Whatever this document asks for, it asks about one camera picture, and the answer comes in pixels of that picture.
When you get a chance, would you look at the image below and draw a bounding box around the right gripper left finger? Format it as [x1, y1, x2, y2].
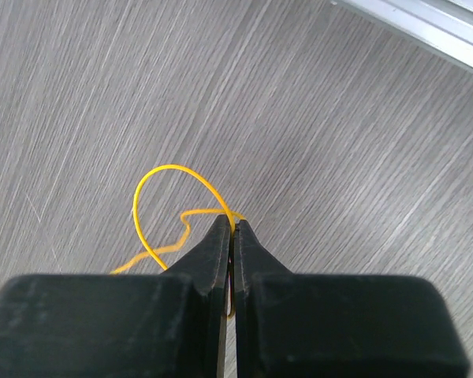
[0, 216, 231, 377]

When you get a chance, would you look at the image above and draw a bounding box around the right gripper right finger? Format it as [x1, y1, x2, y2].
[233, 220, 470, 377]

